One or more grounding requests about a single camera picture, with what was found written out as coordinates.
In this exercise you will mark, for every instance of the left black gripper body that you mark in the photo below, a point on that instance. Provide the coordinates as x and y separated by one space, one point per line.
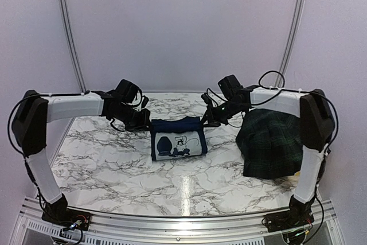
133 122

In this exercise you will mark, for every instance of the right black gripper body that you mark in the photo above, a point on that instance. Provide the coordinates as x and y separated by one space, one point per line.
222 115

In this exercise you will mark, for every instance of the navy blue t-shirt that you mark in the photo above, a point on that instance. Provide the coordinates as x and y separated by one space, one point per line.
171 140

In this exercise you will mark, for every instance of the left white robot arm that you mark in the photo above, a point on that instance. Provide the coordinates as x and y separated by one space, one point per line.
27 128

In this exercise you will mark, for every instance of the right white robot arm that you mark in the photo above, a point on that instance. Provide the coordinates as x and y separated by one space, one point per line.
318 123

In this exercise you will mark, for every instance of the dark green plaid garment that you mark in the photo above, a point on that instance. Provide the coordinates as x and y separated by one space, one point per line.
270 144

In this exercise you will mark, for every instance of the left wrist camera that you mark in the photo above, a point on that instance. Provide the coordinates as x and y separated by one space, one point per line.
127 90

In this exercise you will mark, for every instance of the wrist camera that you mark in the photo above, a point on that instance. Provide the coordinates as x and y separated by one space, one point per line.
127 90
229 86

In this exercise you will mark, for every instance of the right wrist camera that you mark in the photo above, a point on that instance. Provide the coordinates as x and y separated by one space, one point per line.
229 86

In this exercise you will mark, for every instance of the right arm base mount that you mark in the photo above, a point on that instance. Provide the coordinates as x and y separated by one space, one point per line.
286 222

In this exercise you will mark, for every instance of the front aluminium rail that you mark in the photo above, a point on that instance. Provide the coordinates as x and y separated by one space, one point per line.
113 228

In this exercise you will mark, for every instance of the right aluminium frame post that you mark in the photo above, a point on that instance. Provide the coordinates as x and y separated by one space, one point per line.
296 18

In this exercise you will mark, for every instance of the aluminium frame post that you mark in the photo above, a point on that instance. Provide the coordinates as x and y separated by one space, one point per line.
66 22
296 18

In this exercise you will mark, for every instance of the left aluminium frame post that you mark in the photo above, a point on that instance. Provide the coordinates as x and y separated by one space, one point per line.
66 22

